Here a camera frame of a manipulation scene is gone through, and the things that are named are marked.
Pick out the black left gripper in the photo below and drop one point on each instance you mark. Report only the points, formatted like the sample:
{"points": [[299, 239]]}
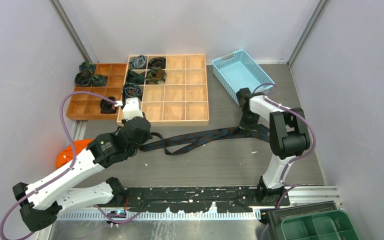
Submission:
{"points": [[148, 136]]}

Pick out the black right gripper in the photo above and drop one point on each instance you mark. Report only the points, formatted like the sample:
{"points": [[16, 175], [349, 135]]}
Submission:
{"points": [[252, 127]]}

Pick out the navy brown striped tie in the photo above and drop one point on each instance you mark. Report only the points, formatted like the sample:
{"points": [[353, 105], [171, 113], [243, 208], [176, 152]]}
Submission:
{"points": [[182, 144]]}

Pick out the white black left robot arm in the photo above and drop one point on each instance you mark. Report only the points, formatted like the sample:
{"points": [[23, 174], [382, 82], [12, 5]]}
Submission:
{"points": [[42, 202]]}

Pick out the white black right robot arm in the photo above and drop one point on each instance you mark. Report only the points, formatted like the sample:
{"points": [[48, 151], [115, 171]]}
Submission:
{"points": [[288, 136]]}

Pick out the black rolled tie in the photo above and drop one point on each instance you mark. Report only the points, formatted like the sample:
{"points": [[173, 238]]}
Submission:
{"points": [[107, 107]]}

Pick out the blue paisley rolled tie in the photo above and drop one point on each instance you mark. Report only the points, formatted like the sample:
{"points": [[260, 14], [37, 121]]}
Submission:
{"points": [[131, 90]]}

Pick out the light blue plastic basket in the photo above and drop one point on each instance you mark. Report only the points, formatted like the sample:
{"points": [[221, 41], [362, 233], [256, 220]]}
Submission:
{"points": [[238, 70]]}

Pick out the dark green rolled tie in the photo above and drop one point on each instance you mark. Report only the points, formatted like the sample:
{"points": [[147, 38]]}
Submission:
{"points": [[134, 77]]}

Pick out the light wooden compartment tray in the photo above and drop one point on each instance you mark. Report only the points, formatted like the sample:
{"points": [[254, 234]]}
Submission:
{"points": [[183, 101]]}

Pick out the dark orange wooden compartment tray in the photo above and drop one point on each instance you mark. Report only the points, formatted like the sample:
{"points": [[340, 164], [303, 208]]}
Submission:
{"points": [[86, 105]]}

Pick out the green patterned rolled tie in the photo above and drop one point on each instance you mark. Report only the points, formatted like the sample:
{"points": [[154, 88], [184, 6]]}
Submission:
{"points": [[156, 76]]}

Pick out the green dotted rolled tie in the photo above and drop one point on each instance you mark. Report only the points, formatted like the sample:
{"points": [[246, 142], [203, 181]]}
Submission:
{"points": [[99, 80]]}

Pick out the grey blue rolled tie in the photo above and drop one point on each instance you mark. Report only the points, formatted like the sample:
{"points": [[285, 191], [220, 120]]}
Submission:
{"points": [[138, 62]]}

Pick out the orange cloth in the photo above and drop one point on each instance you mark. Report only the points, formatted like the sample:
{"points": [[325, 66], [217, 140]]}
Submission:
{"points": [[66, 155]]}

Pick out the dark brown rolled tie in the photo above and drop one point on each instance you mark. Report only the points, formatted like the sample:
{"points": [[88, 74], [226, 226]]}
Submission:
{"points": [[157, 62]]}

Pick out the dark striped rolled tie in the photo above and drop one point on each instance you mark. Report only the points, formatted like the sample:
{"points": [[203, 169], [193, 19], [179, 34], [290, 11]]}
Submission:
{"points": [[83, 79]]}

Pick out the teal patterned rolled tie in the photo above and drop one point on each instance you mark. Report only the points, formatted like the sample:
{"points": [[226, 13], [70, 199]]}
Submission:
{"points": [[88, 66]]}

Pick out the green plastic bin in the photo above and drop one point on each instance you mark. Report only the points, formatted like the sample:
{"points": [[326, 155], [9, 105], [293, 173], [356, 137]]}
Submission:
{"points": [[327, 225]]}

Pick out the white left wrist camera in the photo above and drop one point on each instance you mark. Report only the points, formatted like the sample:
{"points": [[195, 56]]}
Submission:
{"points": [[129, 109]]}

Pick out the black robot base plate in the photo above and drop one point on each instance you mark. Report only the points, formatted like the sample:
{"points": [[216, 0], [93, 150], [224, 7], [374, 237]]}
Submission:
{"points": [[225, 199]]}

